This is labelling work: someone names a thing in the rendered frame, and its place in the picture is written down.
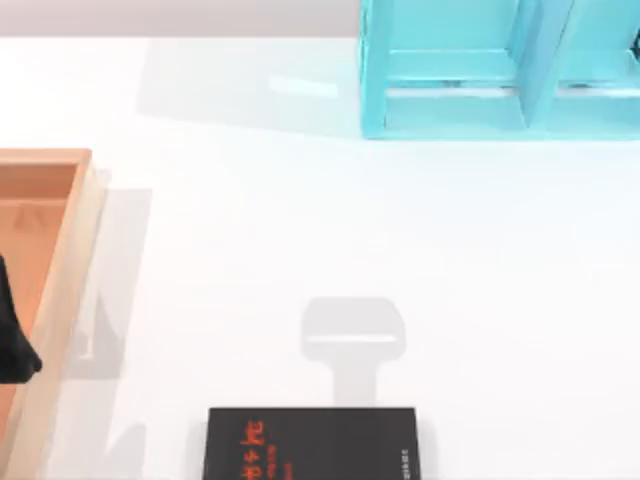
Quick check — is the shallow salmon-coloured box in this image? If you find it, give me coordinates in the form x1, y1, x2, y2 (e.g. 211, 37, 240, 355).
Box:
0, 148, 108, 480

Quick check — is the black book with red lettering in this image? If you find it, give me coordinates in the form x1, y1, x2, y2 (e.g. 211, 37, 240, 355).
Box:
202, 407, 422, 480

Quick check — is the light blue rack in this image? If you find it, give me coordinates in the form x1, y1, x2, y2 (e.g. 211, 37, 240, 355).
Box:
357, 0, 640, 142

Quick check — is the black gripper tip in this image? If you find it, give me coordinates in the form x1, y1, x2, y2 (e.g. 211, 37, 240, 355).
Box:
0, 255, 44, 385

